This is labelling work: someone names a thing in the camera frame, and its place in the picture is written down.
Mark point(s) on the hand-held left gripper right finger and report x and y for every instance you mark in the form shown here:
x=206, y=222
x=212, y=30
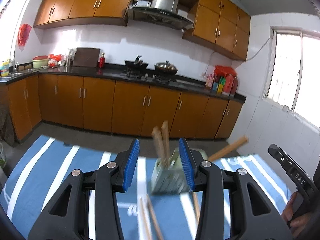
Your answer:
x=186, y=165

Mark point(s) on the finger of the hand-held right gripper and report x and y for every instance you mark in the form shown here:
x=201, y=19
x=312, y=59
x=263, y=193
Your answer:
x=278, y=156

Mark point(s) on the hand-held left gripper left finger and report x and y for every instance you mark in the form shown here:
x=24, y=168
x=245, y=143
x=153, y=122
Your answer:
x=130, y=165

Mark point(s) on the green perforated utensil holder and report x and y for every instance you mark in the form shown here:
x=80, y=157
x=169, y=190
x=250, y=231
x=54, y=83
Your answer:
x=167, y=180

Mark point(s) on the person's right hand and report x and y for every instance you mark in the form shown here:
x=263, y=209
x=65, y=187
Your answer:
x=290, y=210

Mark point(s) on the wooden lower kitchen cabinets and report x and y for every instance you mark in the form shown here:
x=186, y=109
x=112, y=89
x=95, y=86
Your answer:
x=100, y=105

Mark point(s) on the wooden kitchen cabinets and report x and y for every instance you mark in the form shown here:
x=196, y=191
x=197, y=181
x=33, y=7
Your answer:
x=100, y=105
x=82, y=2

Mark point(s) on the blue white striped tablecloth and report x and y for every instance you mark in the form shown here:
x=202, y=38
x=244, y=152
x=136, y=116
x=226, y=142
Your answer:
x=50, y=160

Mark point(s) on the row of condiment bottles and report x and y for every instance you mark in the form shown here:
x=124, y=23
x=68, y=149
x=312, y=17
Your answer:
x=226, y=85

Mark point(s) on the barred bright window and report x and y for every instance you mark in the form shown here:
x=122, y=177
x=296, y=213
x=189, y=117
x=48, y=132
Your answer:
x=287, y=67

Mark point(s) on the black gas stove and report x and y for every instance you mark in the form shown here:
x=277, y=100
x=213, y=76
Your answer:
x=140, y=75

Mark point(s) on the black kitchen countertop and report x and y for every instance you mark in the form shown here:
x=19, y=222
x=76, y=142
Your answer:
x=110, y=72

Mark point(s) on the dark pot with lid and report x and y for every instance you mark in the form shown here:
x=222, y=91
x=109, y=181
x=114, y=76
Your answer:
x=165, y=67

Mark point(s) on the black wok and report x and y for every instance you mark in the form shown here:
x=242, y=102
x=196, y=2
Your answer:
x=135, y=63

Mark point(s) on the red bag over bottles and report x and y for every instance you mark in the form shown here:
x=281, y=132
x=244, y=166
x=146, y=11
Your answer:
x=225, y=70

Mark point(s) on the red bottle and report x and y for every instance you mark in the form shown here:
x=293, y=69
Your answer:
x=101, y=61

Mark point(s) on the dark wooden cutting board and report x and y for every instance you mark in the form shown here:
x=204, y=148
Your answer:
x=86, y=57

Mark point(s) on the clear plastic jar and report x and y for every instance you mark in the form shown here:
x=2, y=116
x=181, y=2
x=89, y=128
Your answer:
x=68, y=57

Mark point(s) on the green plastic basin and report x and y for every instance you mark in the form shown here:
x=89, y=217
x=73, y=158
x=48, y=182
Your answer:
x=40, y=63

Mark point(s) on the red plastic basin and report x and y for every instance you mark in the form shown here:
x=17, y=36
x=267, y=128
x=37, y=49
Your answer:
x=40, y=57

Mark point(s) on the steel sink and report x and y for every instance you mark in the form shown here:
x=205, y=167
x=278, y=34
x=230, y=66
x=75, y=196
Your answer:
x=15, y=75

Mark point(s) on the metal faucet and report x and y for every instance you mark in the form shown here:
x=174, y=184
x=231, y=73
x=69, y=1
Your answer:
x=16, y=68

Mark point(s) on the yellow detergent bottle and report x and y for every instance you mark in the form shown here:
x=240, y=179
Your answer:
x=5, y=68

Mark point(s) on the hanging red plastic bag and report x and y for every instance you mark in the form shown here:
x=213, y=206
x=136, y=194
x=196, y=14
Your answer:
x=24, y=33

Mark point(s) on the wooden upper kitchen cabinets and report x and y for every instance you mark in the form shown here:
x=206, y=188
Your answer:
x=82, y=2

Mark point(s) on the plain bright window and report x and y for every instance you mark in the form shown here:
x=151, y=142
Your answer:
x=12, y=25

